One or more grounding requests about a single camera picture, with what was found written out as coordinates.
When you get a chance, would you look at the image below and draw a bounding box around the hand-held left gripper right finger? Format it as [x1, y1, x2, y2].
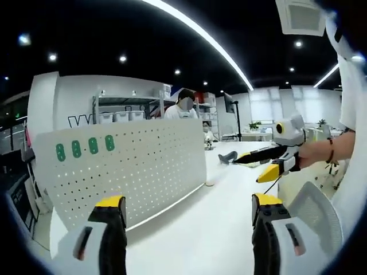
[252, 192, 311, 275]

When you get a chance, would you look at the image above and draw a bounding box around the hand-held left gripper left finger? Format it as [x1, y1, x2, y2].
[51, 195, 128, 275]

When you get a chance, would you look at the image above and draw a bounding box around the white perforated mounting plate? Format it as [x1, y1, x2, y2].
[32, 117, 216, 231]

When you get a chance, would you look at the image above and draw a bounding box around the small metal hook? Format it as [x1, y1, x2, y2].
[104, 134, 116, 152]

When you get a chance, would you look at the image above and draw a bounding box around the person's right hand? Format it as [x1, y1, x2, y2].
[297, 141, 324, 170]

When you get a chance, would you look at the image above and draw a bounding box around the dark grey object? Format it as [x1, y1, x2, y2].
[217, 151, 239, 166]

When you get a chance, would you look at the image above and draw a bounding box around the black monitor on stand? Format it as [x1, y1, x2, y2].
[224, 92, 243, 142]

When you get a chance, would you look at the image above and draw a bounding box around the dark service counter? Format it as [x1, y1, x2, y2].
[4, 168, 40, 230]

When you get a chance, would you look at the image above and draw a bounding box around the ceiling air vent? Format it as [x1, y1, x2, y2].
[275, 0, 327, 37]

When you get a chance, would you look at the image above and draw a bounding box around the long ceiling light strip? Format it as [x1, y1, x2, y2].
[140, 0, 255, 90]

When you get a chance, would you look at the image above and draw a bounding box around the rolling monitor stand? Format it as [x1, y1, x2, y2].
[19, 140, 44, 201]

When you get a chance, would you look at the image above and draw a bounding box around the computer monitor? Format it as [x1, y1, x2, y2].
[24, 124, 32, 151]

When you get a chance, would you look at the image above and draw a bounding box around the metal shelf rack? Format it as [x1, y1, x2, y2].
[92, 90, 221, 139]

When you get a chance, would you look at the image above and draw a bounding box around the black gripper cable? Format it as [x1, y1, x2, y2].
[263, 174, 283, 195]

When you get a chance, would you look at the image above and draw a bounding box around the beaded bracelet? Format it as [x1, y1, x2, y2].
[326, 137, 335, 164]

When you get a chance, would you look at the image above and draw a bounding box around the operator arm with bracelet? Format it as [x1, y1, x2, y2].
[325, 0, 367, 238]

